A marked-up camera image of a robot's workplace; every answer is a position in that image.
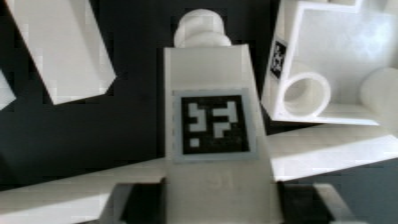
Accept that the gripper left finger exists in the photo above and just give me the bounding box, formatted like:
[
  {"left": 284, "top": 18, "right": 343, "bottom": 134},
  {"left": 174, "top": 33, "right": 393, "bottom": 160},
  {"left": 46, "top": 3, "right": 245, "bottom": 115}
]
[{"left": 87, "top": 179, "right": 167, "bottom": 224}]

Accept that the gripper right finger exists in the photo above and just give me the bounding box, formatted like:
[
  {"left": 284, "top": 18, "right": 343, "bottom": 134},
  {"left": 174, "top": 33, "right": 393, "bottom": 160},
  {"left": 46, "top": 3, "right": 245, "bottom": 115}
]
[{"left": 277, "top": 182, "right": 362, "bottom": 224}]

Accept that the white chair seat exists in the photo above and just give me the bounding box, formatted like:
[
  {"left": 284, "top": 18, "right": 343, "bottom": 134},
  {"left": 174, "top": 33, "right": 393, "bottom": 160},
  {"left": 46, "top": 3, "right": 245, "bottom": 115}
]
[{"left": 261, "top": 0, "right": 398, "bottom": 125}]

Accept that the white chair leg with tag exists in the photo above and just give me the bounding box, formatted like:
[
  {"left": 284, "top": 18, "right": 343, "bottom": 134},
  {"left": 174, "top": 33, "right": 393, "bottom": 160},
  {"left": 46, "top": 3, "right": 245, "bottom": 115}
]
[{"left": 361, "top": 67, "right": 398, "bottom": 120}]

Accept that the white U-shaped fence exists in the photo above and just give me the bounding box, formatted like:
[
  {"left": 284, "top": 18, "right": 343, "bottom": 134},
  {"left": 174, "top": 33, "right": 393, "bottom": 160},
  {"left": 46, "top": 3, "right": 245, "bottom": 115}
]
[{"left": 0, "top": 124, "right": 398, "bottom": 224}]

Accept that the white chair back frame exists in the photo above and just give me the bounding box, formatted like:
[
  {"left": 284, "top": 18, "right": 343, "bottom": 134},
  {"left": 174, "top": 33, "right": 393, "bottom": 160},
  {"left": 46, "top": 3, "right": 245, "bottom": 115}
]
[{"left": 4, "top": 0, "right": 115, "bottom": 105}]

